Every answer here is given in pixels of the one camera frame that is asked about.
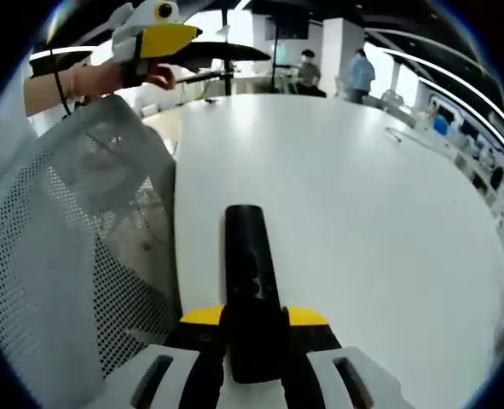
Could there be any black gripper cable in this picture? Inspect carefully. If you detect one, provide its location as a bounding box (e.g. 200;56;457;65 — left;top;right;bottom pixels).
48;46;75;117

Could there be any white perforated mesh basket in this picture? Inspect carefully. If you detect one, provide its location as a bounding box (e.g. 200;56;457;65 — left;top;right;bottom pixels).
0;93;181;409

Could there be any black standing desk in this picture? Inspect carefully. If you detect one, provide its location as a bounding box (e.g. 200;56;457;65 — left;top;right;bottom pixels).
168;40;273;97

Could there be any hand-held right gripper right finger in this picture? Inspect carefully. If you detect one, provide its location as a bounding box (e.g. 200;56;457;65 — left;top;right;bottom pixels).
279;305;415;409

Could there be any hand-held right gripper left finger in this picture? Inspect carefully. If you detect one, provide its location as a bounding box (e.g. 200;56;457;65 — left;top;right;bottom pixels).
90;302;228;409

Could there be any black remote control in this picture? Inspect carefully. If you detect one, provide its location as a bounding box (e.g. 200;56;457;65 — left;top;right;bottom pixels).
223;204;285;384

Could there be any person's left hand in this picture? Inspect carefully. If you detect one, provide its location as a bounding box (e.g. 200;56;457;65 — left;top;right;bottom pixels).
120;58;177;91

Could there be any black wall monitor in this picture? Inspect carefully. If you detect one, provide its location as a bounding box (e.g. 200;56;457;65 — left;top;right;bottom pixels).
271;12;310;42

